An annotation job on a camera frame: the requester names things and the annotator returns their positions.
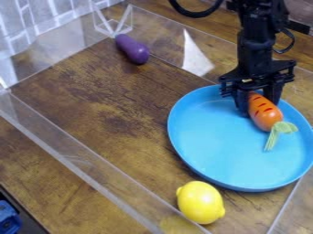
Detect blue round plastic tray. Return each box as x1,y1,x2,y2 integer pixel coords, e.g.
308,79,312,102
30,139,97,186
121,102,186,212
168,85,313,192

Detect yellow toy lemon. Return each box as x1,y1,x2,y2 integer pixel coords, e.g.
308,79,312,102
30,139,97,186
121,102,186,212
177,181,225,225

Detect blue object at corner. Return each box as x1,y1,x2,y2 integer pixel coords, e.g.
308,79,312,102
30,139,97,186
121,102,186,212
0,200,22,234

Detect orange toy carrot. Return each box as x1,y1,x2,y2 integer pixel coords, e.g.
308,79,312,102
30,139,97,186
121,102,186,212
249,92,299,151

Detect black cable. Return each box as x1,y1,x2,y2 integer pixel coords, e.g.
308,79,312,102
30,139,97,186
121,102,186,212
168,0,226,19

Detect purple toy eggplant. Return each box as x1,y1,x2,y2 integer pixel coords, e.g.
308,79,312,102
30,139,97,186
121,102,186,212
115,34,150,65

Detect dark baseboard strip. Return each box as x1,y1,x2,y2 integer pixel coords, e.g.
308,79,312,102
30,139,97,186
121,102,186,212
288,20,311,35

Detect clear acrylic enclosure wall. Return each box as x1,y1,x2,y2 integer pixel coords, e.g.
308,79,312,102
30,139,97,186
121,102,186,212
0,0,313,234

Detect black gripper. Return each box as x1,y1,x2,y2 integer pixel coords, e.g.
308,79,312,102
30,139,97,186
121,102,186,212
220,39,296,117

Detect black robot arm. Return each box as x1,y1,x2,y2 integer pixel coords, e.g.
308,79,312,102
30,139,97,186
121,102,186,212
220,0,296,117

